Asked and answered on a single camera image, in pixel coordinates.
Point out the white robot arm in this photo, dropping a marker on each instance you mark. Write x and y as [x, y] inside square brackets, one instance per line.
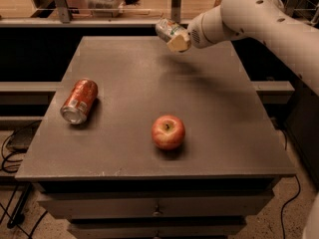
[294, 43]

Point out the grey drawer cabinet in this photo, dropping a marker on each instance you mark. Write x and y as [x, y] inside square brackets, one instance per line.
[142, 143]

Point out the metal drawer knob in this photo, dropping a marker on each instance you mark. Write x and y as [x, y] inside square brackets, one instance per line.
[157, 212]

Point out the red coke can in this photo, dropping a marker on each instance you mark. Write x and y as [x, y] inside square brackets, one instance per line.
[78, 104]

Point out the clear plastic container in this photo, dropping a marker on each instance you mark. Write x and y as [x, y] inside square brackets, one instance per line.
[104, 8]

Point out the silver 7up can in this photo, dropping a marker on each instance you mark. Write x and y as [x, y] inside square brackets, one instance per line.
[167, 29]

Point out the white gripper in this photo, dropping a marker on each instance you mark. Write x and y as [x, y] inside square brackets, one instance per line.
[195, 34]

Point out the red apple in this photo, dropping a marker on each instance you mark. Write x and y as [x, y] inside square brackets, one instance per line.
[168, 132]

